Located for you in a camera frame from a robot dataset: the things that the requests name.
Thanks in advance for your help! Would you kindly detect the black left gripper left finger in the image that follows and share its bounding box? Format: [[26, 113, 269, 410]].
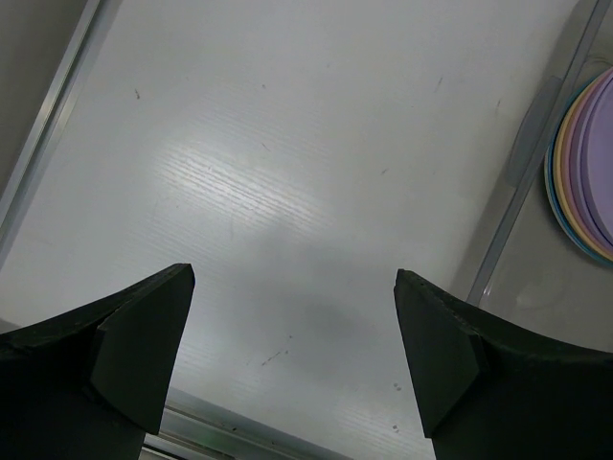
[[1, 264, 195, 459]]

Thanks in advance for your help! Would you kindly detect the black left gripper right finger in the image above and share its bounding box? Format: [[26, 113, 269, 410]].
[[394, 269, 612, 459]]

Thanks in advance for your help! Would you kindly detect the white watermelon pattern plate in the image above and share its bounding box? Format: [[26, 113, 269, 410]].
[[543, 146, 612, 268]]

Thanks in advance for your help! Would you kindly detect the purple plastic plate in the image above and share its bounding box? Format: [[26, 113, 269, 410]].
[[580, 71, 612, 243]]

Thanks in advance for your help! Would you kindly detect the clear plastic bin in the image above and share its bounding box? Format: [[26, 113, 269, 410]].
[[466, 0, 613, 460]]

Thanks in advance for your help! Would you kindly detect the aluminium front rail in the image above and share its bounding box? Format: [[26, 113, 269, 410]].
[[141, 388, 344, 459]]

